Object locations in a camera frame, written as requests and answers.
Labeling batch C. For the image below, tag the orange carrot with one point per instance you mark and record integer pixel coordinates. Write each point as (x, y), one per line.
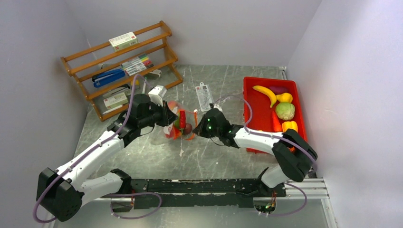
(277, 127)

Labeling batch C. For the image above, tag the black white stapler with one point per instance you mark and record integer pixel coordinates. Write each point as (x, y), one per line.
(117, 90)

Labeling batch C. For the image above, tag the yellow squash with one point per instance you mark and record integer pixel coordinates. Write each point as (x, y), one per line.
(285, 98)

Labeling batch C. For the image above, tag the purple eggplant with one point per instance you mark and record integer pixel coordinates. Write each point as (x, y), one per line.
(278, 89)

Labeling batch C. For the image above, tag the yellow bell pepper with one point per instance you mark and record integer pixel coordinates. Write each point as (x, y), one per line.
(289, 125)

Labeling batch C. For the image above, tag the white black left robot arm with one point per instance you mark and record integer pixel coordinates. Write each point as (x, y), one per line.
(63, 191)

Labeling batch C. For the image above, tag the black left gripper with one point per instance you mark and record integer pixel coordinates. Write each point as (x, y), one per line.
(167, 116)

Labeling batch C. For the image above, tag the red chili pepper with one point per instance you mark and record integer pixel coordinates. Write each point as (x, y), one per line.
(182, 117)

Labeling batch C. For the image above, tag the ruler set clear package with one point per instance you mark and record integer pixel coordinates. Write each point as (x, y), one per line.
(204, 96)

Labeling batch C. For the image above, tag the yellow banana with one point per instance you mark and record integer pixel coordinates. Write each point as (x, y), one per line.
(269, 93)

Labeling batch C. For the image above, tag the red apple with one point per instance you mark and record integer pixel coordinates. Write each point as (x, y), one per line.
(173, 133)

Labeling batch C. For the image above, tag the white box on top shelf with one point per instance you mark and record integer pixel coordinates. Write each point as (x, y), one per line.
(123, 41)

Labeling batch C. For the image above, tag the red plastic bin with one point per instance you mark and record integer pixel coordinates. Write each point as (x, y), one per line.
(260, 104)

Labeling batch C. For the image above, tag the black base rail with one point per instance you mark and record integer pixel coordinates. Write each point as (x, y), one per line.
(199, 192)

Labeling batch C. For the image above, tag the green white staples box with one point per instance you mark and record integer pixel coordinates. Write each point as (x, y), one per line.
(115, 100)

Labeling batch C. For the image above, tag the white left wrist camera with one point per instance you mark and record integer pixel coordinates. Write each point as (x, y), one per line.
(156, 94)

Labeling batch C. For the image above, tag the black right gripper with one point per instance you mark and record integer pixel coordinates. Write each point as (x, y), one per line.
(200, 128)

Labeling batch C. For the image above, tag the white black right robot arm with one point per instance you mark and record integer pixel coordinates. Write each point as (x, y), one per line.
(295, 157)

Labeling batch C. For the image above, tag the clear zip bag orange zipper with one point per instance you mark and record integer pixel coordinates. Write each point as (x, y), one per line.
(191, 117)

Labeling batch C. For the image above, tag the orange peach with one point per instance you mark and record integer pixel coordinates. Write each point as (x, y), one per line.
(173, 106)

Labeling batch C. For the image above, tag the dark purple passion fruit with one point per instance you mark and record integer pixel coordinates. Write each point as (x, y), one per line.
(188, 129)

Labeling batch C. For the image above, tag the green cabbage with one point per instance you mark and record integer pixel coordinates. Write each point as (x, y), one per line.
(285, 111)
(177, 123)

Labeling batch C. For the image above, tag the blue hole punch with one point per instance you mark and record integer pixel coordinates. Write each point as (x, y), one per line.
(107, 77)

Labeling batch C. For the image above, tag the marker pen set pack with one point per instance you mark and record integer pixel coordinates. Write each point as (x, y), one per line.
(137, 65)

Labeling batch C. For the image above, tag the wooden three-tier shelf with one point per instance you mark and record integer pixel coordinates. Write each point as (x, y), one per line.
(153, 38)

